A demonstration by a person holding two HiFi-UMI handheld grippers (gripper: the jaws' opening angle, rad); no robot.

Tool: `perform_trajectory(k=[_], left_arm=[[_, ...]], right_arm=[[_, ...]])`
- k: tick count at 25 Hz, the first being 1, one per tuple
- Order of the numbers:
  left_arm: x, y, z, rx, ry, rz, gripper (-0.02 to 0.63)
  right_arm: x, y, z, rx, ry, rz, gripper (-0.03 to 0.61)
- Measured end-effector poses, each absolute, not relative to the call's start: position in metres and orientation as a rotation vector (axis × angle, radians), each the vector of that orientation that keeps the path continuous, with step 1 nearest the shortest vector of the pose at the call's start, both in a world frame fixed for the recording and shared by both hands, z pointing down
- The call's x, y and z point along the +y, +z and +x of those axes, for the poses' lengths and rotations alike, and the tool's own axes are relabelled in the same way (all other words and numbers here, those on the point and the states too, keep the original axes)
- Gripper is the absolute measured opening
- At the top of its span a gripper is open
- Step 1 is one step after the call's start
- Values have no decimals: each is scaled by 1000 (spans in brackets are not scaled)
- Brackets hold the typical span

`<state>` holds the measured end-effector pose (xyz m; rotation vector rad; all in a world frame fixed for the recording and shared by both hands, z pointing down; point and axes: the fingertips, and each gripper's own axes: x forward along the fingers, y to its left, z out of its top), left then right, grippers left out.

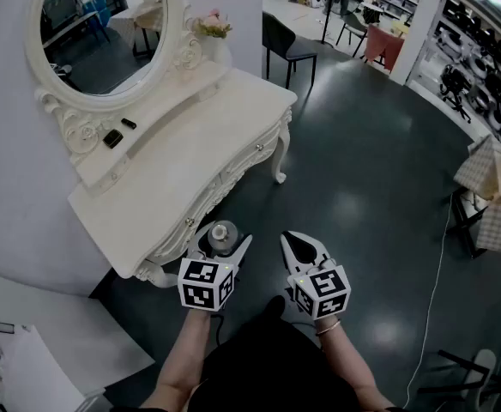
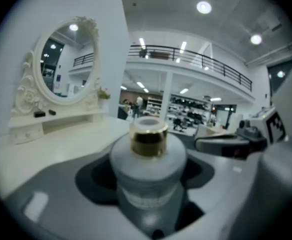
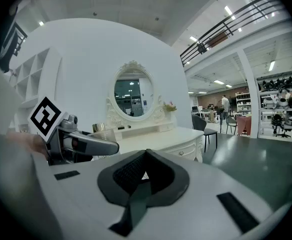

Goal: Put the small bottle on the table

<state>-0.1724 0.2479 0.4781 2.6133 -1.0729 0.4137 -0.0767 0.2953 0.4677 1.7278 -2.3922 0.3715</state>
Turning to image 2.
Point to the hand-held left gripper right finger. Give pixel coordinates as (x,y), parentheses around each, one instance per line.
(218,181)

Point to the wide white storage shelf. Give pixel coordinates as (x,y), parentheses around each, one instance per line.
(188,111)

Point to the oval mirror carved white frame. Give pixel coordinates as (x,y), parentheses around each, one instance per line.
(66,61)

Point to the small black box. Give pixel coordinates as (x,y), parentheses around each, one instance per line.
(52,112)
(39,114)

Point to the small white storage shelf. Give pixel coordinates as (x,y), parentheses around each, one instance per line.
(154,106)

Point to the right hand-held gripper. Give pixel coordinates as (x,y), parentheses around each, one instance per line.
(258,124)

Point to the round ceiling light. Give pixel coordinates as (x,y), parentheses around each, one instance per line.
(256,39)
(204,7)

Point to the frosted bottle with gold collar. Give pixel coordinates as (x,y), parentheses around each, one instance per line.
(148,164)

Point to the long tube ceiling light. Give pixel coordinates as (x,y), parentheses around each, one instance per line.
(142,42)
(183,47)
(184,91)
(140,85)

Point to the black balcony railing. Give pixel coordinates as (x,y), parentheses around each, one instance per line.
(211,60)

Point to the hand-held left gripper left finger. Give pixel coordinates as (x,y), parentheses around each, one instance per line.
(61,196)

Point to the pink artificial flowers green leaves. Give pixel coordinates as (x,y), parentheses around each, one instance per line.
(103,93)

